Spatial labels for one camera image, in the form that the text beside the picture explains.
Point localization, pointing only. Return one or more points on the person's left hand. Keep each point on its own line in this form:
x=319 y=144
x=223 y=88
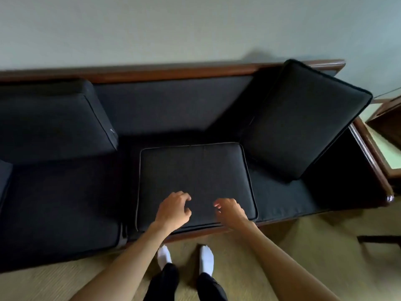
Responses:
x=174 y=213

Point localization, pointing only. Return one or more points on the white sock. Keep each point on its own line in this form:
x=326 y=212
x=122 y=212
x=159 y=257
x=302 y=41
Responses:
x=164 y=257
x=206 y=260

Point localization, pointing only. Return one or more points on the wooden sofa dark upholstery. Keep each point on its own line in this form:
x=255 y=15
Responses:
x=163 y=103

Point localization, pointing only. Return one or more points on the wooden side table cream top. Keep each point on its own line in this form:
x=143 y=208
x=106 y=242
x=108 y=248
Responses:
x=391 y=159

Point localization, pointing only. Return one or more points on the person's right forearm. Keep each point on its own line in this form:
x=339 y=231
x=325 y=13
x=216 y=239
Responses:
x=282 y=263

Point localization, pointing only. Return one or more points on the person's right hand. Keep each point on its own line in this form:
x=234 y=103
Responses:
x=233 y=214

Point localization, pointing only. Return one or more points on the person's left forearm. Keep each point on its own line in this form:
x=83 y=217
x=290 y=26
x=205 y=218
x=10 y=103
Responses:
x=125 y=263

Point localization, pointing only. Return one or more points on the black trousers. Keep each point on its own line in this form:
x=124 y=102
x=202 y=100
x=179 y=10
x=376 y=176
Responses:
x=163 y=285

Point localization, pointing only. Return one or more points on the black square cushion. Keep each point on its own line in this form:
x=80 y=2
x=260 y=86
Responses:
x=307 y=122
x=194 y=172
x=56 y=128

